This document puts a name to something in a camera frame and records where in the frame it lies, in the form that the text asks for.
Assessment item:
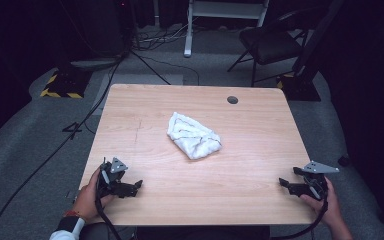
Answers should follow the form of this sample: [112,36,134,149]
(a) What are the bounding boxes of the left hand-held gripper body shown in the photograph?
[96,157,129,199]

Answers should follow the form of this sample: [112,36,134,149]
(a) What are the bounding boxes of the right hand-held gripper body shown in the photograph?
[293,160,340,201]

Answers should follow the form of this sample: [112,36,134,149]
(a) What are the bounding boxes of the white towel with red stitching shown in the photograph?
[166,111,223,161]

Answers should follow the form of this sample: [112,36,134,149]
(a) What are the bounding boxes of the person's left hand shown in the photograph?
[73,168,114,223]

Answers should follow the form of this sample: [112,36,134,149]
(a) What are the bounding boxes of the person's right hand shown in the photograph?
[299,176,343,228]

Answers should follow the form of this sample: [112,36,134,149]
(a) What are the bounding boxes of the small black floor object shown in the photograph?
[337,153,351,168]

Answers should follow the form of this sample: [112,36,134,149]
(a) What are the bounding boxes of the orange wristband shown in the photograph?
[63,209,88,222]

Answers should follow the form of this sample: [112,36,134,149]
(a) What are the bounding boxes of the person's dark clothing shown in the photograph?
[79,222,272,240]

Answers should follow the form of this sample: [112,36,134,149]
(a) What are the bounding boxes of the black stand base striped edge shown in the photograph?
[39,68,93,99]
[276,72,322,102]

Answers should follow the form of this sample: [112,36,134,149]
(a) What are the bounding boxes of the grey round stand base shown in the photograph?
[69,57,125,72]

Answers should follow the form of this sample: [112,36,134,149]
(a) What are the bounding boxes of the black folding chair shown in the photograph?
[227,8,309,88]

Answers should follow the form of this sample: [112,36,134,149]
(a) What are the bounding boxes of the black slanted stand pole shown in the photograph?
[294,0,346,76]

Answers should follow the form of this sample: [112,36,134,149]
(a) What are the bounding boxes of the left hand-held gripper black cable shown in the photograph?
[94,179,124,240]

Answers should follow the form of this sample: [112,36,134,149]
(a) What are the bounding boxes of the hand-held gripper black cable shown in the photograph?
[94,179,124,240]
[269,186,330,240]

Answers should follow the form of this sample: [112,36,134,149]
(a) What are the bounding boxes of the right hand-held gripper black cable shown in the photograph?
[269,186,330,240]

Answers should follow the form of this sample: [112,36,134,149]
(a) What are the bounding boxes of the long black floor cable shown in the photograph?
[0,54,129,240]

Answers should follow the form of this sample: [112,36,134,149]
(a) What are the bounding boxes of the thin black floor cable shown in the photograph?
[139,54,201,86]

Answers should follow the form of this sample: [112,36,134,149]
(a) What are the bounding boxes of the bundle of floor cables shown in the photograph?
[133,23,194,52]

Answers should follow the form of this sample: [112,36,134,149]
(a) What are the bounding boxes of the white metal stand frame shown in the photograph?
[183,0,270,58]

